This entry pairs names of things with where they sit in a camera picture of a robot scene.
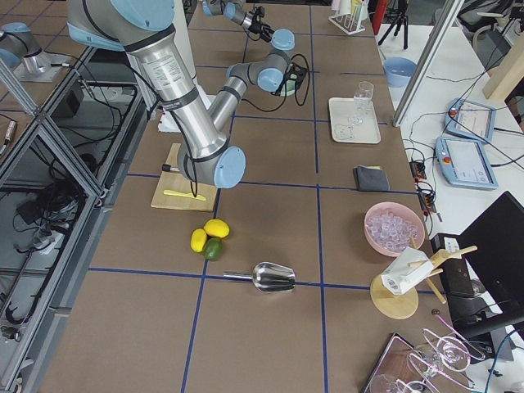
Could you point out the wooden cutting board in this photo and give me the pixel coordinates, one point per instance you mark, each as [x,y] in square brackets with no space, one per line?
[176,181]

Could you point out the aluminium frame post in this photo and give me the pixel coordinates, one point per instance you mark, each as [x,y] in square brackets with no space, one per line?
[435,39]

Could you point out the blue teach pendant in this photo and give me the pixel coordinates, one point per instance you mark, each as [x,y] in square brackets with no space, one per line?
[467,119]
[464,163]

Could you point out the green ceramic bowl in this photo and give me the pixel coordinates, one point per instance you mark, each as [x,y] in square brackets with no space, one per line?
[287,88]

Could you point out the cream bear tray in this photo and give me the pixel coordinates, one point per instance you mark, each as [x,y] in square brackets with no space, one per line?
[340,110]

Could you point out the green lime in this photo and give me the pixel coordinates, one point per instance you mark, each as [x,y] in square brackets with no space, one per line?
[213,248]

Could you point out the hanging wine glasses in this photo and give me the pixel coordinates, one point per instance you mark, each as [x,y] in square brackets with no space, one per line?
[438,364]

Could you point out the silver handled knife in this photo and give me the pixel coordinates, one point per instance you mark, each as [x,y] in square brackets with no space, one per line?
[169,168]

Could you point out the pink bowl with ice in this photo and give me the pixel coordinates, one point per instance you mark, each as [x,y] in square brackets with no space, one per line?
[390,227]

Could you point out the white paper carton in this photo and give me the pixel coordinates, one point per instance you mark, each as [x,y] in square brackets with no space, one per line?
[406,271]

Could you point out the white wire cup rack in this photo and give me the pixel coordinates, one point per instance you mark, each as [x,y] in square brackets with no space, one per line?
[349,15]

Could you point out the grey folded cloth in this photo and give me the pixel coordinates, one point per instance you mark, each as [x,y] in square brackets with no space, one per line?
[371,179]

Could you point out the wooden cup stand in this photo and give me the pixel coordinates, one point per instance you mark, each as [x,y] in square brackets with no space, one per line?
[404,306]

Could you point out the metal ice scoop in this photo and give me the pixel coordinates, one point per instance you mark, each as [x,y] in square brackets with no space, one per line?
[268,277]

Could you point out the black monitor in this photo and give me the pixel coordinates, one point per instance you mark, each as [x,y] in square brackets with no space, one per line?
[498,262]

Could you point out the blue plastic bowl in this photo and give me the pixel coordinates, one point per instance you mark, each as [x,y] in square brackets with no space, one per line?
[398,71]

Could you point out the yellow lemon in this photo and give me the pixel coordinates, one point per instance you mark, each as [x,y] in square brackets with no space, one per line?
[198,240]
[217,228]

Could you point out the clear wine glass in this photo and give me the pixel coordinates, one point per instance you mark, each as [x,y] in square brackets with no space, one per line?
[362,98]

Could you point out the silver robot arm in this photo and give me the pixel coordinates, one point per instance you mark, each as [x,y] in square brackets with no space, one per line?
[231,10]
[145,30]

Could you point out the yellow plastic knife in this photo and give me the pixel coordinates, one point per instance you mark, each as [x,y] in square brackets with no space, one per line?
[173,193]

